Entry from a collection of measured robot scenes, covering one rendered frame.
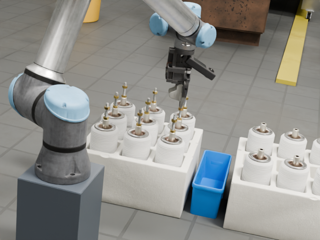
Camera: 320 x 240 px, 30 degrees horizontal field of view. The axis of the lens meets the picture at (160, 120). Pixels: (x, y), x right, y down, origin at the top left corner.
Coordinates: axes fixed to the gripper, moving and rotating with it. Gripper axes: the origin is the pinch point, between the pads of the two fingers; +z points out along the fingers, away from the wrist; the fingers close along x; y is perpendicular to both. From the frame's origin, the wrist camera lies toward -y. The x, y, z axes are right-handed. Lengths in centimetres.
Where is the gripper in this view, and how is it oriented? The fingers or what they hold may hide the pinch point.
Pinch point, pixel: (182, 103)
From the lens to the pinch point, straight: 208.1
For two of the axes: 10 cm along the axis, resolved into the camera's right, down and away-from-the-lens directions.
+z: -1.2, 9.2, 3.8
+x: 0.4, 3.9, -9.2
